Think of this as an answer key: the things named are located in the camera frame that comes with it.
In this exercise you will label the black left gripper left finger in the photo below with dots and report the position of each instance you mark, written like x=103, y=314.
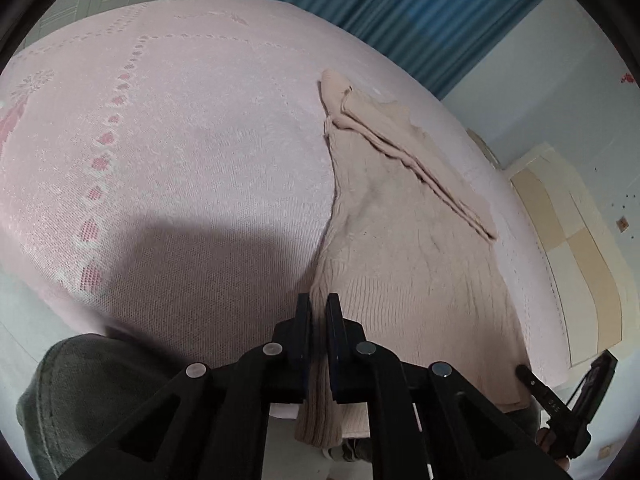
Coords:
x=278, y=371

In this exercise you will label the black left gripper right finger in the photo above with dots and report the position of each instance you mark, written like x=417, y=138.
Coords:
x=360, y=370

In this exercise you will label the beige knit sweater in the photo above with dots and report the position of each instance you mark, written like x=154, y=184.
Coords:
x=409, y=249

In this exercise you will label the right hand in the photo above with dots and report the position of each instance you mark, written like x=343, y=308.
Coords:
x=545, y=439

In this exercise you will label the beige checkered headboard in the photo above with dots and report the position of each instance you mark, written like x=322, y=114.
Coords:
x=592, y=288

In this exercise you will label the grey-green trouser leg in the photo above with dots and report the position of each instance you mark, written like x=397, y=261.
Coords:
x=82, y=389

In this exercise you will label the pink bed cover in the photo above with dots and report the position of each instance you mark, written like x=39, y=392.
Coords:
x=164, y=171

